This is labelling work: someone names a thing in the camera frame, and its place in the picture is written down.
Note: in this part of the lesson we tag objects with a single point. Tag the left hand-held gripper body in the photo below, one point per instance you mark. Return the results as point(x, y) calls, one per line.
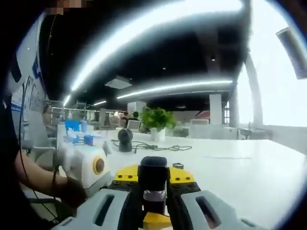
point(79, 163)

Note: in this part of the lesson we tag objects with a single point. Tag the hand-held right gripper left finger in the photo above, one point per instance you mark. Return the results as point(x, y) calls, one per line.
point(103, 206)

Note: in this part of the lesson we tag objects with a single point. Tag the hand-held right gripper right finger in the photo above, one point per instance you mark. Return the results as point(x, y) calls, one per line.
point(192, 206)

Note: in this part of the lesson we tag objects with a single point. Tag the frosted black-capped cosmetic bottle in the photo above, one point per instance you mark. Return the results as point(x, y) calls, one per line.
point(178, 165)

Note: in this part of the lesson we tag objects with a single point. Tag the black cylinder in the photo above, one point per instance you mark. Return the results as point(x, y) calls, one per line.
point(153, 175)

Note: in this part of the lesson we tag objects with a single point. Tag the person's left hand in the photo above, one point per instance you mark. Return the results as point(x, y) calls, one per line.
point(70, 194)

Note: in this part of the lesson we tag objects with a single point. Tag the blue white packet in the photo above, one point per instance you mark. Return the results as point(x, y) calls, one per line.
point(72, 139)

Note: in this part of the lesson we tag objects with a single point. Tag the small blue box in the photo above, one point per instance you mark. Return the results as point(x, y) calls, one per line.
point(89, 140)

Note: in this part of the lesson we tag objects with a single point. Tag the blue storage box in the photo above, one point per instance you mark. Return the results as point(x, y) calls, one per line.
point(73, 125)

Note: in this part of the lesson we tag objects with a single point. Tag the white table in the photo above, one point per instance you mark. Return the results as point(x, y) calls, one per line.
point(227, 172)

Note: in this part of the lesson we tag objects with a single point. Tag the black round desk device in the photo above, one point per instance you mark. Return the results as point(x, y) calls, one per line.
point(125, 139)

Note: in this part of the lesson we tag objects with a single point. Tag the metal shelf rack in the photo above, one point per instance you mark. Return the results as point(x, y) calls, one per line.
point(79, 105)

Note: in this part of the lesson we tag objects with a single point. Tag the short ceiling light strip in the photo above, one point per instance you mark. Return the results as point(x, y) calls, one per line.
point(99, 103)
point(67, 100)

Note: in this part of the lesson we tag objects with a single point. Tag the potted green plant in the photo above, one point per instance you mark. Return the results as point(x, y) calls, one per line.
point(157, 119)

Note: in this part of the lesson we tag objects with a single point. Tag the ceiling air vent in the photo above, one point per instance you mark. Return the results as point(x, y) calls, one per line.
point(118, 82)

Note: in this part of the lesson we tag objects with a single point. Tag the metal sink with faucet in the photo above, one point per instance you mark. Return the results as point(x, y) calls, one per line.
point(254, 133)

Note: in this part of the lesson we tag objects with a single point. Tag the white square pillar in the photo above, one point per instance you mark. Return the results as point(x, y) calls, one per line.
point(216, 107)

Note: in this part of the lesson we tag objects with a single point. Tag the long ceiling light strip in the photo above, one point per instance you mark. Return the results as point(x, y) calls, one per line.
point(168, 86)
point(144, 26)

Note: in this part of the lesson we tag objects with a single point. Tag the window with white blinds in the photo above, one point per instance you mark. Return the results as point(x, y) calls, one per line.
point(271, 95)

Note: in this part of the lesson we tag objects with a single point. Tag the blue white wall board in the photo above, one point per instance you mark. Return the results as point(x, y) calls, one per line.
point(38, 95)

